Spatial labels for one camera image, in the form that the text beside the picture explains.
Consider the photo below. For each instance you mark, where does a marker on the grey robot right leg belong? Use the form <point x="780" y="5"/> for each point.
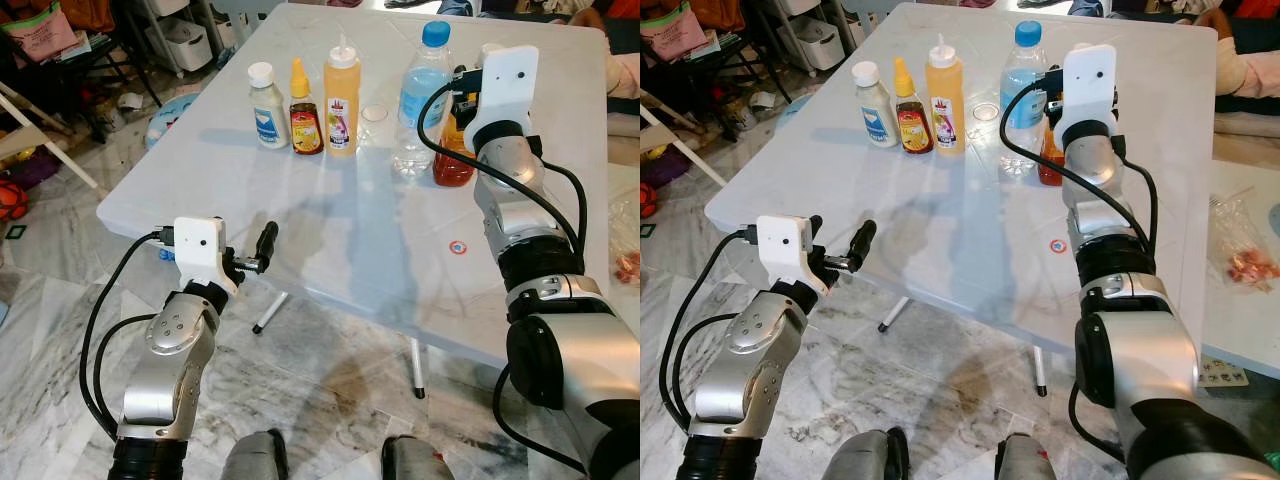
<point x="415" y="462"/>
<point x="1025" y="462"/>

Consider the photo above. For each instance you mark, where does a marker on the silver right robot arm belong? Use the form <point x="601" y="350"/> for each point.
<point x="560" y="350"/>
<point x="1140" y="350"/>

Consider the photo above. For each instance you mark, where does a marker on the clear bag of snacks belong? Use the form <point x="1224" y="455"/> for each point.
<point x="628" y="262"/>
<point x="1245" y="255"/>

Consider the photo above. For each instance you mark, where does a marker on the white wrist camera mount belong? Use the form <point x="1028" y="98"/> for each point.
<point x="1088" y="85"/>
<point x="200" y="248"/>
<point x="785" y="248"/>
<point x="505" y="85"/>

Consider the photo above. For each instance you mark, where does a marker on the tall yellow sauce bottle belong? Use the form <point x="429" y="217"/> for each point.
<point x="341" y="105"/>
<point x="946" y="105"/>

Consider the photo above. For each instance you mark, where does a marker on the small clear round lid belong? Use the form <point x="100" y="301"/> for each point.
<point x="986" y="112"/>
<point x="375" y="113"/>

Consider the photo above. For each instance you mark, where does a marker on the pink paper bag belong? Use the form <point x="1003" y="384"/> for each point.
<point x="672" y="32"/>
<point x="42" y="35"/>

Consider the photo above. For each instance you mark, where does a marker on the white folding table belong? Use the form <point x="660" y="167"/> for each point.
<point x="330" y="230"/>
<point x="960" y="230"/>

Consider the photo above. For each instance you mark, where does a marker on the seated person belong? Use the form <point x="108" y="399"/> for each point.
<point x="620" y="75"/>
<point x="1250" y="70"/>

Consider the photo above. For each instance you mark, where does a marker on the small yellow-capped honey bottle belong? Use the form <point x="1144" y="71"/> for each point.
<point x="305" y="125"/>
<point x="913" y="125"/>

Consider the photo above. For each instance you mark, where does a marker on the white side table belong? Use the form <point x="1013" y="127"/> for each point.
<point x="625" y="180"/>
<point x="1250" y="320"/>

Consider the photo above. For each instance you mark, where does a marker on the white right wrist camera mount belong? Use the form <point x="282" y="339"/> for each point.
<point x="505" y="85"/>
<point x="1088" y="85"/>

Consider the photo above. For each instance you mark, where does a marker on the light blue plastic item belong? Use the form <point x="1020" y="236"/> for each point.
<point x="170" y="115"/>
<point x="790" y="110"/>

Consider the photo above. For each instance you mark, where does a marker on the grey robot left leg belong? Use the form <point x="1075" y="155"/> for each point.
<point x="255" y="460"/>
<point x="865" y="460"/>

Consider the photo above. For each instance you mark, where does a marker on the orange ball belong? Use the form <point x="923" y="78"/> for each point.
<point x="648" y="200"/>
<point x="10" y="200"/>

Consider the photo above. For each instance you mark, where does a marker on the blue-capped clear water bottle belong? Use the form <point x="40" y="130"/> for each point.
<point x="1022" y="100"/>
<point x="422" y="100"/>

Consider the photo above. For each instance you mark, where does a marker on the white plastic storage bin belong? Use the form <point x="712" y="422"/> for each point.
<point x="822" y="42"/>
<point x="185" y="45"/>

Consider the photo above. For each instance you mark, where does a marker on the white squeeze bottle blue label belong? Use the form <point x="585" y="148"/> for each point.
<point x="268" y="118"/>
<point x="877" y="118"/>

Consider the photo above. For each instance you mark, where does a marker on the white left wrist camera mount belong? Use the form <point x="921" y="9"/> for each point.
<point x="785" y="248"/>
<point x="200" y="248"/>

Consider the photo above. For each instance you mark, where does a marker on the grey robot leg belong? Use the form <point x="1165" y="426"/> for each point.
<point x="415" y="462"/>
<point x="865" y="460"/>
<point x="255" y="460"/>
<point x="1025" y="462"/>

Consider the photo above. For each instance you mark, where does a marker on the amber sauce bottle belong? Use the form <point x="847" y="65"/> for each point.
<point x="452" y="168"/>
<point x="1050" y="165"/>

